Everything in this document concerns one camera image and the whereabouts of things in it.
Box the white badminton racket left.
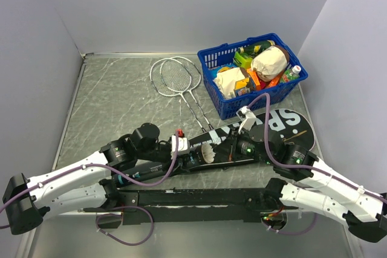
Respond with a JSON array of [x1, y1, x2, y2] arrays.
[[149, 58, 206, 132]]

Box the green plastic bottle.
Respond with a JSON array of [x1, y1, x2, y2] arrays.
[[279, 65, 302, 83]]

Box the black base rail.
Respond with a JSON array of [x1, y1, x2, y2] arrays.
[[81, 187, 300, 225]]

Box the orange snack box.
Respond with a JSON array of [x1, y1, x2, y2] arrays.
[[246, 69, 284, 91]]

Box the black racket bag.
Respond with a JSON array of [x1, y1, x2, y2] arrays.
[[189, 109, 315, 173]]

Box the white shuttlecock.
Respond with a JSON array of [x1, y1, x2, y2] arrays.
[[201, 144, 216, 164]]

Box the black shuttlecock tube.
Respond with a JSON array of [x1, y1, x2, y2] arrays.
[[112, 146, 207, 188]]

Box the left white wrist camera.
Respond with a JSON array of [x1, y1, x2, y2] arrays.
[[170, 129, 190, 157]]

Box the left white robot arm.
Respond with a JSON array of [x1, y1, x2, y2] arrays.
[[1, 123, 190, 235]]

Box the beige paper bag roll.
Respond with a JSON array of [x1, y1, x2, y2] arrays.
[[251, 45, 290, 82]]

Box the dark green bottle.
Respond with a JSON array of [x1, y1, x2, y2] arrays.
[[237, 40, 276, 55]]

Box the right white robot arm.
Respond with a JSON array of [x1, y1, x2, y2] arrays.
[[224, 127, 386, 243]]

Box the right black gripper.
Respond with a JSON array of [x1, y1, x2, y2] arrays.
[[212, 126, 274, 165]]

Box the yellow blue snack box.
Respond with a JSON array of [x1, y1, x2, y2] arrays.
[[233, 77, 252, 97]]

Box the purple cable under rail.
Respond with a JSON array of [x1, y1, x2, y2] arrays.
[[95, 204, 155, 245]]

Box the blue plastic basket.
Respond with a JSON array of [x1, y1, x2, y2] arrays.
[[197, 33, 308, 120]]

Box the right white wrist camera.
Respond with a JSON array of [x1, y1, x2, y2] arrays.
[[236, 106, 257, 134]]

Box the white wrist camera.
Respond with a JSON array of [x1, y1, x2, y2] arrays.
[[170, 129, 190, 157], [236, 106, 257, 134]]

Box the green snack box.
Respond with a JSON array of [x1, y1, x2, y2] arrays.
[[233, 51, 253, 69]]

